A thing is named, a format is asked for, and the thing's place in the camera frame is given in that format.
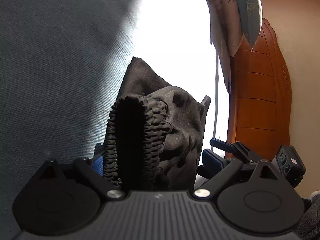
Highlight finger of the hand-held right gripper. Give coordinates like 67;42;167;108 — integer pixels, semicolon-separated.
209;138;237;158
196;165;213;179

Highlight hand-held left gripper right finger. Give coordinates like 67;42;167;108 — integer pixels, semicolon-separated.
194;149;283;201

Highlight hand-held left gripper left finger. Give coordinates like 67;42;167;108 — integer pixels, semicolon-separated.
37;154;125;201

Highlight black drawstring pants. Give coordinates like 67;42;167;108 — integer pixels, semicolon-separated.
94;56;212;192

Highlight person's grey clothing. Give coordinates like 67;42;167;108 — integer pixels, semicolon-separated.
296;190;320;240

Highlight wooden headboard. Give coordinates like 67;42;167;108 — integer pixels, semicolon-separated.
225;17;293;161

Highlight folded floral quilt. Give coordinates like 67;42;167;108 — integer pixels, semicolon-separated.
199;0;245;57

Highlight light blue pillow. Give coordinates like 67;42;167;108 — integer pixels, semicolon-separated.
234;0;263;53

